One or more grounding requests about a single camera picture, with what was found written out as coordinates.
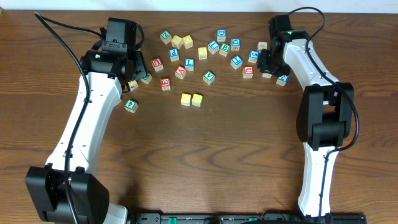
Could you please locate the green R wooden block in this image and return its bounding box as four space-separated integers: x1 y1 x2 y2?
262 73 272 78

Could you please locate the blue l block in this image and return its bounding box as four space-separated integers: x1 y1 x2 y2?
207 40 220 55
185 58 195 71

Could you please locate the yellow C wooden block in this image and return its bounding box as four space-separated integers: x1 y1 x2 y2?
180 93 192 106

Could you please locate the yellow O wooden block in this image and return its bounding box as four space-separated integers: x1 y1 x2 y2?
192 94 203 107

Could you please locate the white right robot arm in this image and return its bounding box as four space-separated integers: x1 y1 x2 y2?
258 28 359 219

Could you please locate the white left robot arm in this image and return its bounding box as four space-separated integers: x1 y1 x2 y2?
25 50 147 223

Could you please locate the green N wooden block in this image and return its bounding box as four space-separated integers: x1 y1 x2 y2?
140 73 152 84

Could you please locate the yellow K wooden block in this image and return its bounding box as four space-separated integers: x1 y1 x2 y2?
128 80 139 91

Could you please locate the blue X wooden block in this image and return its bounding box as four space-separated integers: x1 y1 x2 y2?
257 42 267 51

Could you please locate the blue 5 wooden block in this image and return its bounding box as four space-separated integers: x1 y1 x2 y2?
248 50 259 63

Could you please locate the red U block left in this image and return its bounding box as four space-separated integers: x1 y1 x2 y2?
151 57 164 72

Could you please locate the red u block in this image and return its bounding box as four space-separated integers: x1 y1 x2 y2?
243 66 254 79
151 57 164 72

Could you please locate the blue 2 wooden block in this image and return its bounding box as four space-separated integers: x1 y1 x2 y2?
276 75 289 86

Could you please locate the red U block right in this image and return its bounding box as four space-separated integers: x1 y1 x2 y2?
243 66 254 79

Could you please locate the green 4 wooden block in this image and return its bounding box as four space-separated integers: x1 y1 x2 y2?
124 99 138 113

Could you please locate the blue I wooden block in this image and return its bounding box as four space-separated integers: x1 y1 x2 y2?
231 55 243 70

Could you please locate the blue P wooden block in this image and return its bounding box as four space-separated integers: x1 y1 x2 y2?
169 48 179 62

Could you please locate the red A wooden block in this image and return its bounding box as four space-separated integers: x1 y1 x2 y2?
175 65 187 80

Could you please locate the blue D block right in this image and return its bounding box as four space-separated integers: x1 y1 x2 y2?
231 38 241 51

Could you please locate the blue d block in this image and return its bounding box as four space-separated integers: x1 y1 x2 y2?
216 29 226 42
231 38 241 51

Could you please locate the green Z wooden block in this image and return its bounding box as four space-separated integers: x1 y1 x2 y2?
160 30 172 45

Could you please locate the yellow block beside Z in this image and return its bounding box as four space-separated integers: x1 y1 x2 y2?
171 35 183 49

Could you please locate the green B wooden block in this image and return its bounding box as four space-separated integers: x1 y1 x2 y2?
219 42 231 57

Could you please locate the yellow Q wooden block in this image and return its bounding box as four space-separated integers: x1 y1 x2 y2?
182 35 193 49

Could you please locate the blue D block top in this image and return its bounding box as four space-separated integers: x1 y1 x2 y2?
216 29 226 42

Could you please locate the green V block centre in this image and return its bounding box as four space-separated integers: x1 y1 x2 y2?
203 70 215 85

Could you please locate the yellow S wooden block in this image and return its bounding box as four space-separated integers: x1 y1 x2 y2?
198 47 208 60

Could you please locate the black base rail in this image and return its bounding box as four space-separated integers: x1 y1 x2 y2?
127 210 367 224

